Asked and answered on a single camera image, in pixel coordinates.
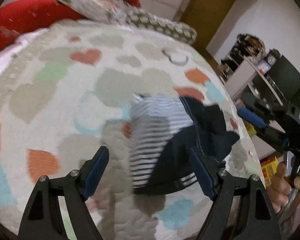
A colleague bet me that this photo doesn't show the navy striped frog pants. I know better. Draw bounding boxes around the navy striped frog pants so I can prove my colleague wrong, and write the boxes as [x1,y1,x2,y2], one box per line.
[129,94,240,195]

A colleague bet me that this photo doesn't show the right hand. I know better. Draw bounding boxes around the right hand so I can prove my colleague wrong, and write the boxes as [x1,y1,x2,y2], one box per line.
[267,162,300,213]

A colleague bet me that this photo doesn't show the yellow box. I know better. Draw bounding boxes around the yellow box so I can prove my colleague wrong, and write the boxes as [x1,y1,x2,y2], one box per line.
[261,156,279,187]

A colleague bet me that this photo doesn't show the white shelf unit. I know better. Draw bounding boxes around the white shelf unit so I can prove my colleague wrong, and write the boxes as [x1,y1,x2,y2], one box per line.
[214,33,300,160]

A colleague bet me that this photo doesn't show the heart patterned quilt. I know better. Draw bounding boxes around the heart patterned quilt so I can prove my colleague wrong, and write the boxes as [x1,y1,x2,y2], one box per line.
[0,21,262,239]

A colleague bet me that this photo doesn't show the olive dotted bolster pillow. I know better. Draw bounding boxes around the olive dotted bolster pillow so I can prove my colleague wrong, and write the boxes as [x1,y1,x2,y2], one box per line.
[126,8,197,45]

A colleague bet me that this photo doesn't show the brown wooden door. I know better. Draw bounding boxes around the brown wooden door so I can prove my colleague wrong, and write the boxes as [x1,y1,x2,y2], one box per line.
[180,0,241,53]

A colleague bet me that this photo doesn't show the large red pillow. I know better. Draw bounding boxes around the large red pillow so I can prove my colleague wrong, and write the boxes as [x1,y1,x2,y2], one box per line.
[0,0,84,51]

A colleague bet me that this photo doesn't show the floral grey pillow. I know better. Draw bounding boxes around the floral grey pillow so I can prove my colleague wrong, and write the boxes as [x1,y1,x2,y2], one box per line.
[57,0,133,24]

